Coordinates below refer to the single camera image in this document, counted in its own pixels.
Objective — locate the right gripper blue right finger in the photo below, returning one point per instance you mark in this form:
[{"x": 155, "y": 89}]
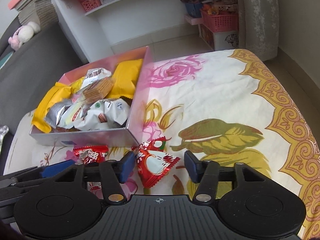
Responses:
[{"x": 205, "y": 174}]

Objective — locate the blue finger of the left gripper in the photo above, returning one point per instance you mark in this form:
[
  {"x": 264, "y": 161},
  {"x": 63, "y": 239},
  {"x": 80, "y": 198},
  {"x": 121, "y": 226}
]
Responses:
[{"x": 52, "y": 170}]

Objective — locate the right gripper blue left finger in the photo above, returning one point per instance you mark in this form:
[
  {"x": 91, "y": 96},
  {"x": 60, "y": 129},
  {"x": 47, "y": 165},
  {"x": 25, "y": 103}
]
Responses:
[{"x": 113, "y": 173}]

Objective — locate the white nut snack packet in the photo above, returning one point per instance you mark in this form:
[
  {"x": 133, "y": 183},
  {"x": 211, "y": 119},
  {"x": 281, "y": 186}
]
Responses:
[{"x": 104, "y": 114}]

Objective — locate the white grey snack packet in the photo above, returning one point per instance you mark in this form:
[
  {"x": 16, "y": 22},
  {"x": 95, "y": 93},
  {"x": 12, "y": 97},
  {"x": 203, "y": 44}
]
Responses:
[{"x": 94, "y": 75}]

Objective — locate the yellow orange snack bag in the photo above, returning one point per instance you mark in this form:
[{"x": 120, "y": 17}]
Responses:
[{"x": 125, "y": 79}]

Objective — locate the white yellow cracker packet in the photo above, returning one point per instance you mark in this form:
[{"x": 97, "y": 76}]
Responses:
[{"x": 73, "y": 113}]

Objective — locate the large yellow snack bag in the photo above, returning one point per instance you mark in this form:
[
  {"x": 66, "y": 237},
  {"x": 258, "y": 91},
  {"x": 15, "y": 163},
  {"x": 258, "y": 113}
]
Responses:
[{"x": 56, "y": 94}]

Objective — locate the red candy packet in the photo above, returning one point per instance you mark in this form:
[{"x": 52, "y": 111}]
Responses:
[
  {"x": 91, "y": 154},
  {"x": 153, "y": 163}
]

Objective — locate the pink cardboard box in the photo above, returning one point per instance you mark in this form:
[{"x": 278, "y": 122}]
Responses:
[{"x": 131, "y": 134}]

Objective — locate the silver foil snack packet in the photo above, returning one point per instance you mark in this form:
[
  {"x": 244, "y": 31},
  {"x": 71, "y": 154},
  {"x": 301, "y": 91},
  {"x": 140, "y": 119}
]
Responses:
[{"x": 55, "y": 112}]

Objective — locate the floral tablecloth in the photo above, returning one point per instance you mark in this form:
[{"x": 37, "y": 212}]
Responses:
[{"x": 229, "y": 107}]

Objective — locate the brown biscuit packet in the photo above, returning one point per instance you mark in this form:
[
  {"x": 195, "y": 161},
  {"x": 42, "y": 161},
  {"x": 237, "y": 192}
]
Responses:
[{"x": 98, "y": 90}]

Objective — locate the grey sofa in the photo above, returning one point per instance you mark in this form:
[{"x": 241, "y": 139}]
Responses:
[{"x": 32, "y": 71}]

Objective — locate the white printed storage box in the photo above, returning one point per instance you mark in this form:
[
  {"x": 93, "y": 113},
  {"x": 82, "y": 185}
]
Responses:
[{"x": 219, "y": 41}]

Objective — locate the pink white plush toy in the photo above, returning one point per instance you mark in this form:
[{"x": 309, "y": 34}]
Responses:
[{"x": 23, "y": 34}]

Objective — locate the pink plastic basket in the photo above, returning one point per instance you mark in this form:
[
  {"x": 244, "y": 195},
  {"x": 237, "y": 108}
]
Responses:
[{"x": 221, "y": 22}]

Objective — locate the white bookshelf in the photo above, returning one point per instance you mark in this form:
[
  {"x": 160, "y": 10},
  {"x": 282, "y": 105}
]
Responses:
[{"x": 121, "y": 25}]

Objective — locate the blue storage bin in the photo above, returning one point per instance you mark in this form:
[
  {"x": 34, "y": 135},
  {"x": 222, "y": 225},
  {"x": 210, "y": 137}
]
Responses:
[{"x": 194, "y": 9}]

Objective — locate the stack of books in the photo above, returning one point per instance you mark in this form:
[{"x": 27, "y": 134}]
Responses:
[{"x": 41, "y": 12}]

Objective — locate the small pink shelf basket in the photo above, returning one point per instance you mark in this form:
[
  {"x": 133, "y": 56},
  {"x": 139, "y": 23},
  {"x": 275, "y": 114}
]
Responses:
[{"x": 89, "y": 5}]

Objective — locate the lace curtain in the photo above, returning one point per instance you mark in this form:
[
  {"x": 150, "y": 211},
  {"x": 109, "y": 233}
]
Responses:
[{"x": 259, "y": 27}]

